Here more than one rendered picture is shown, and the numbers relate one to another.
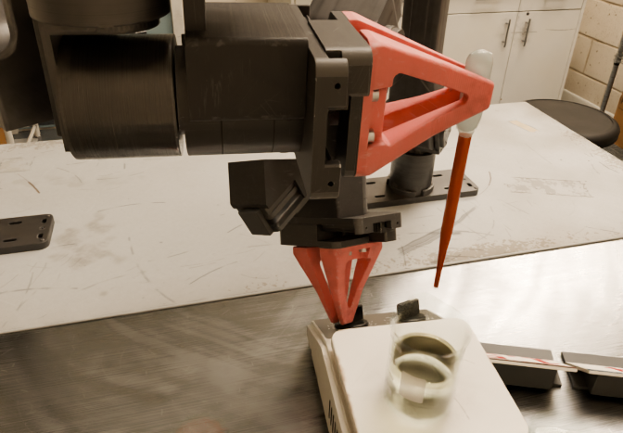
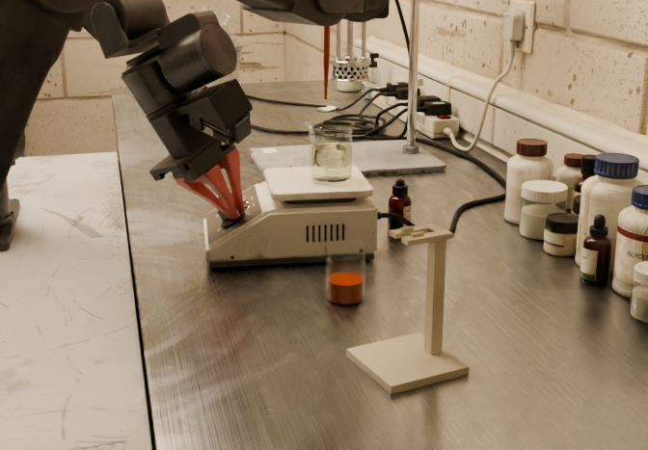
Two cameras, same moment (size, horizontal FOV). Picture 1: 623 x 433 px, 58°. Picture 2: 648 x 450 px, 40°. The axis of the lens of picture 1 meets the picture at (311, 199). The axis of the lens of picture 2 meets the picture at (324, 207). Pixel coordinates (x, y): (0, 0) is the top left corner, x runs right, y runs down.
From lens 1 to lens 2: 0.99 m
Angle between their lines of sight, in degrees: 80
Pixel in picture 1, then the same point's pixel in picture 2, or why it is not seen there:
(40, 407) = (265, 366)
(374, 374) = (312, 186)
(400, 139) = not seen: outside the picture
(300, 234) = (208, 157)
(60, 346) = (182, 371)
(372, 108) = not seen: outside the picture
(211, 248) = (37, 313)
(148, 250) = (18, 346)
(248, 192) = (235, 107)
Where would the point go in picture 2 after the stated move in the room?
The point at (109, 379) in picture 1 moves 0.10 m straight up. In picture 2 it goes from (236, 341) to (232, 242)
